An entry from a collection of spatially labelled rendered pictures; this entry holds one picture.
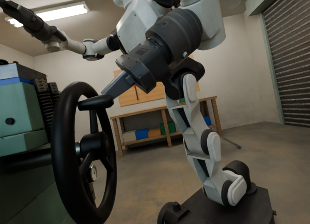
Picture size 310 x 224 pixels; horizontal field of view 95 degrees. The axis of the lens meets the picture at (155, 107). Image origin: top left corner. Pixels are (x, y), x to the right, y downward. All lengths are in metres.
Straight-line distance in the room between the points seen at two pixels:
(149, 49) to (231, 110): 3.77
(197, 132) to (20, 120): 0.69
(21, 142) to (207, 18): 0.38
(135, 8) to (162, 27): 0.41
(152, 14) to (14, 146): 0.58
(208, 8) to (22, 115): 0.38
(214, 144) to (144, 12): 0.69
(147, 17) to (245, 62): 3.78
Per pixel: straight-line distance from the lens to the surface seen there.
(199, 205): 1.18
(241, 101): 4.09
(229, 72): 4.04
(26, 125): 0.34
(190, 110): 0.72
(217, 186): 0.98
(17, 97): 0.34
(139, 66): 0.23
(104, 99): 0.25
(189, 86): 0.72
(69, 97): 0.26
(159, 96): 3.50
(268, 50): 3.88
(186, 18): 0.29
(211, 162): 0.85
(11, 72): 0.37
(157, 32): 0.27
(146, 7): 0.67
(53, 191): 0.56
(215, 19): 0.34
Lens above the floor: 0.87
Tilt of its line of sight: level
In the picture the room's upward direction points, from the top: 11 degrees counter-clockwise
